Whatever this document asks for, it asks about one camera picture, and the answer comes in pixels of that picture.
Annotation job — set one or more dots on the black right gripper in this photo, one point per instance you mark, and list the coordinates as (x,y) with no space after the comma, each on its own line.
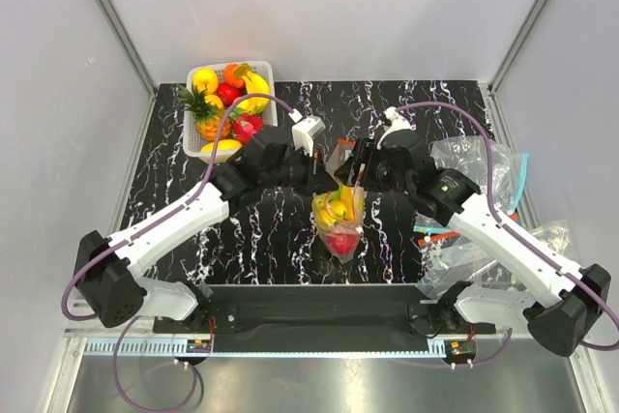
(367,154)

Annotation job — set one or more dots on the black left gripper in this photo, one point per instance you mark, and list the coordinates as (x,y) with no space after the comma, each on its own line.
(317,179)

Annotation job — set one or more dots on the clear bag orange zipper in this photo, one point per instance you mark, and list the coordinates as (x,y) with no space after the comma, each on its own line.
(353,228)

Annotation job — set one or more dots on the yellow banana bunch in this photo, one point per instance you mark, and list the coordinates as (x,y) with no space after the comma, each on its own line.
(335,208)

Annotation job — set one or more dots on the red apple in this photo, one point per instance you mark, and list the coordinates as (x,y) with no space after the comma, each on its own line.
(228,93)
(342,244)

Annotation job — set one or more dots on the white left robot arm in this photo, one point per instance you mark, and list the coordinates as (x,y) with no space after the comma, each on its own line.
(110,272)

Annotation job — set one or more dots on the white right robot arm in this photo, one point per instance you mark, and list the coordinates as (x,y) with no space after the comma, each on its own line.
(563,300)

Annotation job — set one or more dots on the clear bag red zipper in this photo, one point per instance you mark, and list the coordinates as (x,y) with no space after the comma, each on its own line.
(450,258)

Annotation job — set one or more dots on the red dragon fruit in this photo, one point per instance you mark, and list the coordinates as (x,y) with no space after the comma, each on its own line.
(246,126)

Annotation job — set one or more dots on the small yellow mango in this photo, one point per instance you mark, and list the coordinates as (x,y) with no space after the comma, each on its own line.
(229,144)

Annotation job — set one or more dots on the small pineapple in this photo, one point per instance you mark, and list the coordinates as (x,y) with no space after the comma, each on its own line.
(207,110)

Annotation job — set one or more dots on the yellow starfruit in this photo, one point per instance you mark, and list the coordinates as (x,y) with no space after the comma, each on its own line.
(255,84)

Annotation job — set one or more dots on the white plastic fruit basket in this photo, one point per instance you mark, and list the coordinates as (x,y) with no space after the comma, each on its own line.
(193,141)

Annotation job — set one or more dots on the orange tangerine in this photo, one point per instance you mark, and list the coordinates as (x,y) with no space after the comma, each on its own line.
(230,77)

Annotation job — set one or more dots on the yellow lemon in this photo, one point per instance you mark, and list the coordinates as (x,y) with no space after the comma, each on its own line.
(206,80)

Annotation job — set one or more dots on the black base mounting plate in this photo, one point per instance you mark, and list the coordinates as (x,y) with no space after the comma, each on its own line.
(238,309)

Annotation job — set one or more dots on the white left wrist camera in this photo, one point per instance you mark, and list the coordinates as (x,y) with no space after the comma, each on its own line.
(304,130)

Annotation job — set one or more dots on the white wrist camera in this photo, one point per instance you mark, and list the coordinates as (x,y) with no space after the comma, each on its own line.
(394,122)
(304,130)

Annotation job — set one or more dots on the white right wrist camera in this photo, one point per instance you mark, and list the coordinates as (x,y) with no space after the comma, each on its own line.
(394,122)

